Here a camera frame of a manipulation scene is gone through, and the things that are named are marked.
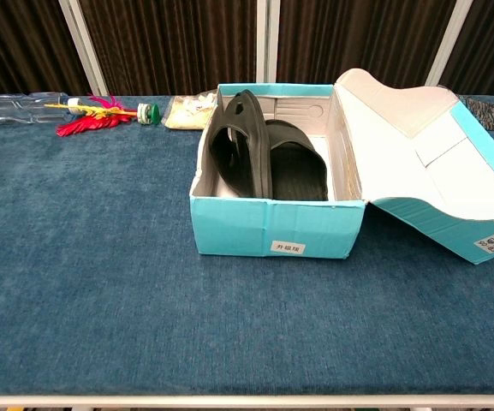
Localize black rubber slipper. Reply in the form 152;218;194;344
265;119;330;202
209;89;274;200

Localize light blue shoe box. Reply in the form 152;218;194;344
188;68;494;265

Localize clear bag of beige pieces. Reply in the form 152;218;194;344
161;91;219;130

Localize blue table cloth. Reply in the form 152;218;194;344
0;94;494;397

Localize dark brown curtain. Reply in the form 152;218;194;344
0;0;494;102

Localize red feather shuttlecock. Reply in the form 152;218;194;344
44;96;162;138

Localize clear plastic bottle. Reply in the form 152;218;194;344
0;92;86;127

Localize white frame post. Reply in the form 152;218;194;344
425;0;473;87
256;0;281;86
57;0;109;96

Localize white table edge rail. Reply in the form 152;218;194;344
0;393;494;411

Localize dark bead chain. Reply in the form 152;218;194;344
461;95;494;132

